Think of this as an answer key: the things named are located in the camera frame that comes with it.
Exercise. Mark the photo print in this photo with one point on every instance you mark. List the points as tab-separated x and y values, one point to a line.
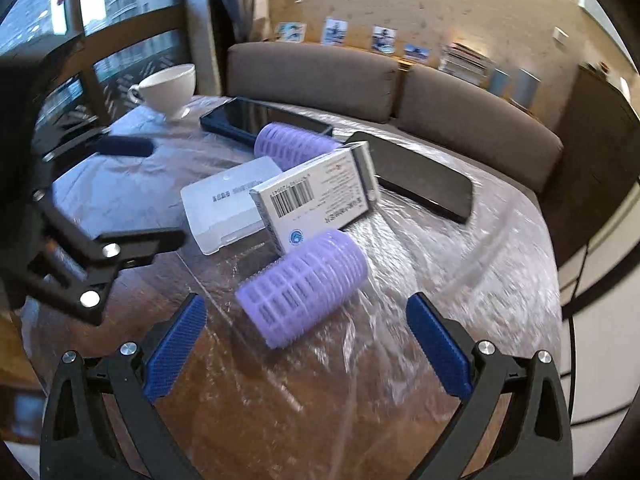
290	32
383	40
415	53
333	32

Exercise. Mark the black tablet device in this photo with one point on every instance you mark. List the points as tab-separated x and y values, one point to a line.
241	119

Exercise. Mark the photo print far left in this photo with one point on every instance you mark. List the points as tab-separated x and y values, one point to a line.
290	32

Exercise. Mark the brown sofa right cushion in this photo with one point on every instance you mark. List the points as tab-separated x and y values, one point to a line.
472	122

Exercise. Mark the stack of books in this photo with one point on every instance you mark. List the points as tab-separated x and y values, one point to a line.
465	63

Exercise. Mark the white plastic box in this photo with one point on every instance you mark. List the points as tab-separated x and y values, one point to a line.
219	208

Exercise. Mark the dark wooden cabinet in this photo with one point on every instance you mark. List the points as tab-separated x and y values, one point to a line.
599	165

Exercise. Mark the purple hair roller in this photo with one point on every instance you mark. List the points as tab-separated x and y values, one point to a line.
302	288
289	146

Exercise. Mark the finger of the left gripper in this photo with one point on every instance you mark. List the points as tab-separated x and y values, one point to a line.
115	259
100	147

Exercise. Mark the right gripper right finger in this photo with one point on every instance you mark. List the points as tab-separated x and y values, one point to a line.
534	440

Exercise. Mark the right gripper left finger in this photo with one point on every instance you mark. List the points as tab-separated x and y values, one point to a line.
77	437

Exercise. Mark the black smartphone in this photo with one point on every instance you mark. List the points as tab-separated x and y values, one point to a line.
431	184

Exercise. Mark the clear plastic table cover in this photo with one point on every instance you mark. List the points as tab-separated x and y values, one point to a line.
355	398

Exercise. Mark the white ceramic teacup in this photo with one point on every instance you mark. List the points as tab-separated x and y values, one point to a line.
167	92

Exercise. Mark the small blue-grey cup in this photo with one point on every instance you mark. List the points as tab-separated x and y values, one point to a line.
498	82

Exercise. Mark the white barcode medicine box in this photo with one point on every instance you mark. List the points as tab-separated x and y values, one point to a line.
327	192

